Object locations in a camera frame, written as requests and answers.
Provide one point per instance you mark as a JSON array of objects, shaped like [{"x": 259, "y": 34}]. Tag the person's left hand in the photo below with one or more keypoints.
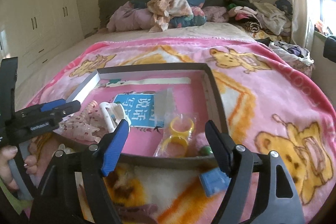
[{"x": 8, "y": 155}]

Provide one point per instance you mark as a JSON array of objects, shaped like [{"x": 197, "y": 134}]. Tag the clear plastic bag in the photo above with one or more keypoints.
[{"x": 164, "y": 106}]

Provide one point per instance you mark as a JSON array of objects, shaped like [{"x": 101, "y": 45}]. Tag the pink printed blanket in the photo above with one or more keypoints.
[{"x": 262, "y": 98}]

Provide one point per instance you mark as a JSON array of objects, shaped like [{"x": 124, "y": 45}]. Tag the bed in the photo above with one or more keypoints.
[{"x": 65, "y": 53}]

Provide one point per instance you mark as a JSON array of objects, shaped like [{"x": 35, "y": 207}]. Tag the pink book with blue label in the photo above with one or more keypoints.
[{"x": 105, "y": 94}]

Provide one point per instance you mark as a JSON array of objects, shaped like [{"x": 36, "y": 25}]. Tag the bag of clothes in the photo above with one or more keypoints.
[{"x": 291, "y": 52}]

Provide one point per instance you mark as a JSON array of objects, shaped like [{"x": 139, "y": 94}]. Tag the bag of yellow bangles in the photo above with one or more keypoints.
[{"x": 181, "y": 125}]

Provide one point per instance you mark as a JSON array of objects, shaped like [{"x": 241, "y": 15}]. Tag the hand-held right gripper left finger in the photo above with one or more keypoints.
[{"x": 115, "y": 145}]

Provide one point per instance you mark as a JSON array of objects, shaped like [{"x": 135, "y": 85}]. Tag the pink pillow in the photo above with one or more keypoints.
[{"x": 216, "y": 14}]

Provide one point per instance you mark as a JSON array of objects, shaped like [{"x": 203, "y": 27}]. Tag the pile of clothes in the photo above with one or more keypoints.
[{"x": 265, "y": 14}]

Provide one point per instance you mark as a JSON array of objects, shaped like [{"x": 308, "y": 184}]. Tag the pink quilt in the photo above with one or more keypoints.
[{"x": 128, "y": 18}]

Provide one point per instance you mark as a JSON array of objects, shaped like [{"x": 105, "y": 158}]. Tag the small blue box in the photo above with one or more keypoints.
[{"x": 212, "y": 182}]

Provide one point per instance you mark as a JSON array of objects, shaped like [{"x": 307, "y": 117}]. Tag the dark cardboard box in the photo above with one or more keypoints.
[{"x": 210, "y": 87}]

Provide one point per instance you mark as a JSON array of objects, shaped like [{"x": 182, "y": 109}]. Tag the cream curtain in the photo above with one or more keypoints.
[{"x": 299, "y": 3}]

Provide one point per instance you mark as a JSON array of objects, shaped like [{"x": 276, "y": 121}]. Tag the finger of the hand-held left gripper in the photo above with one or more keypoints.
[
  {"x": 69, "y": 107},
  {"x": 53, "y": 104}
]

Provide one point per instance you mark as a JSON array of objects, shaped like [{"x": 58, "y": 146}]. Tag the cream wardrobe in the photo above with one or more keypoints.
[{"x": 39, "y": 3}]

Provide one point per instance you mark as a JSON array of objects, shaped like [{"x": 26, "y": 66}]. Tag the cream hair claw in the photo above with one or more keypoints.
[{"x": 110, "y": 113}]

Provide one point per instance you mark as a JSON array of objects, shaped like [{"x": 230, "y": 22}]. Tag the cream floral cloth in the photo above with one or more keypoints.
[{"x": 168, "y": 6}]

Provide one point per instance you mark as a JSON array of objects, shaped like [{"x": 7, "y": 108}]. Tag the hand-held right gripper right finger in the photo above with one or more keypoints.
[{"x": 220, "y": 146}]

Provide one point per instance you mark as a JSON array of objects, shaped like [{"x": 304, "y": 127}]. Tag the dark garment on windowsill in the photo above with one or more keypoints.
[{"x": 330, "y": 49}]

